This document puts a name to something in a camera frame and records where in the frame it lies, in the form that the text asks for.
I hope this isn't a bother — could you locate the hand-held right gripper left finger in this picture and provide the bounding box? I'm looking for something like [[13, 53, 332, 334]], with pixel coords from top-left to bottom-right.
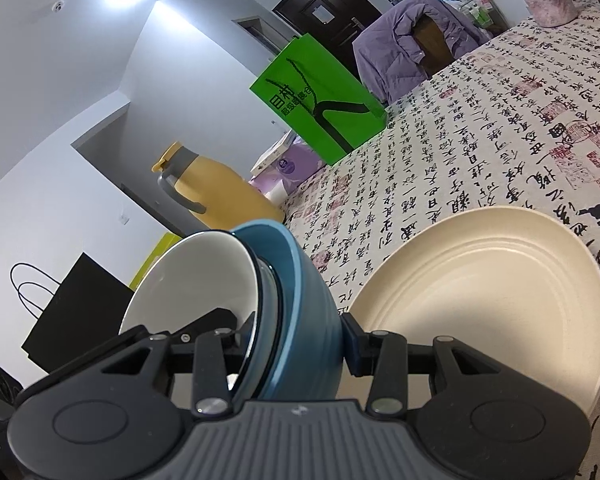
[[100, 310, 253, 420]]

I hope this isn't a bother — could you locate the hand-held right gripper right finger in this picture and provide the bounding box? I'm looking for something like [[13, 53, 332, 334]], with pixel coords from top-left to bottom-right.
[[342, 314, 503, 420]]

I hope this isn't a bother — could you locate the blue bowl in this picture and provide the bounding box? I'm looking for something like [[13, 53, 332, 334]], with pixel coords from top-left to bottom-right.
[[228, 219, 342, 403]]

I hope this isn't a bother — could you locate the cream plate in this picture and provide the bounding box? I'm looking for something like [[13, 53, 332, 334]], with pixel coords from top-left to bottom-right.
[[351, 206, 600, 418]]

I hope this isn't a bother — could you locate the yellow-green printed bag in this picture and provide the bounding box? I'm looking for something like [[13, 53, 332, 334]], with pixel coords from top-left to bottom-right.
[[129, 232, 191, 291]]

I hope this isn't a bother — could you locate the black paper bag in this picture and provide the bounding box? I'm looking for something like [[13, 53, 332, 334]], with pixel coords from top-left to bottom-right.
[[10, 252, 136, 373]]

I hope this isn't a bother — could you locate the yellow thermos jug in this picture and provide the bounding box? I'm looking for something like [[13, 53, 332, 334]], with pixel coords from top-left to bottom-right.
[[151, 141, 287, 231]]

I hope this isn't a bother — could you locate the purple tissue pack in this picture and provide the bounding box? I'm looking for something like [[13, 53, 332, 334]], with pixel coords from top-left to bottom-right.
[[250, 142, 326, 206]]

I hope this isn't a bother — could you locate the flat white box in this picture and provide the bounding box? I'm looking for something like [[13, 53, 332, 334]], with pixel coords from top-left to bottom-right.
[[251, 130, 301, 171]]

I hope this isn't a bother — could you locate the green paper bag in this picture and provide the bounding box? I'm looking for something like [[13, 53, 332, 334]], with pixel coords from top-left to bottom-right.
[[249, 33, 387, 166]]

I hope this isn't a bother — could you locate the calligraphy print tablecloth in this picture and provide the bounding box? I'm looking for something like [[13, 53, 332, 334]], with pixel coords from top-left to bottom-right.
[[280, 0, 600, 480]]

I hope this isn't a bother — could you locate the purple padded jacket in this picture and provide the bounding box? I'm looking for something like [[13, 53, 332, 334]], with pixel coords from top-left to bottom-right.
[[352, 0, 496, 103]]

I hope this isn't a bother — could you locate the wooden chair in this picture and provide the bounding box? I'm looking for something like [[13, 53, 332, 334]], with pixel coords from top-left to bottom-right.
[[412, 12, 456, 76]]

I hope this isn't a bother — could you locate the dark entrance door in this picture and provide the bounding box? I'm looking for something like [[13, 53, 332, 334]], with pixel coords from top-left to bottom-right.
[[272, 0, 383, 61]]

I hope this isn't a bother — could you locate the storage cart with bottles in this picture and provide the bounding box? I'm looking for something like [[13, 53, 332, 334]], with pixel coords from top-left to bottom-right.
[[460, 0, 511, 36]]

